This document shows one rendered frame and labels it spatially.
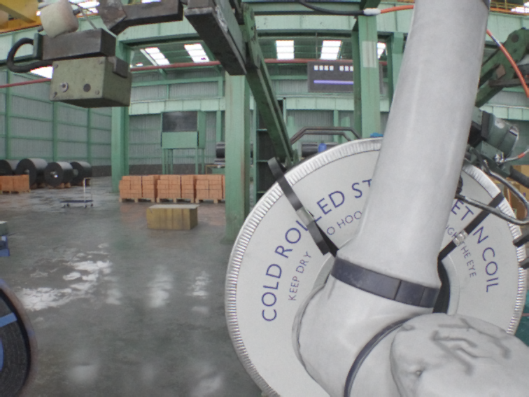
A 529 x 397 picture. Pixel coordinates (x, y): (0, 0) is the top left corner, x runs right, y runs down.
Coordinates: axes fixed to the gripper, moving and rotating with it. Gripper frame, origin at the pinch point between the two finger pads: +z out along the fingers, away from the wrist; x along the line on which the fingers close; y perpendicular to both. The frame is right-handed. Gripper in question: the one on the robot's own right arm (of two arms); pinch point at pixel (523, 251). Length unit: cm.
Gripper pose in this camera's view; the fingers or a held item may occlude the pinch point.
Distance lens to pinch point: 113.0
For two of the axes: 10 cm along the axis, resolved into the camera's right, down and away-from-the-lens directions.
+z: -4.0, 5.8, 7.1
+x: -1.9, 7.0, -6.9
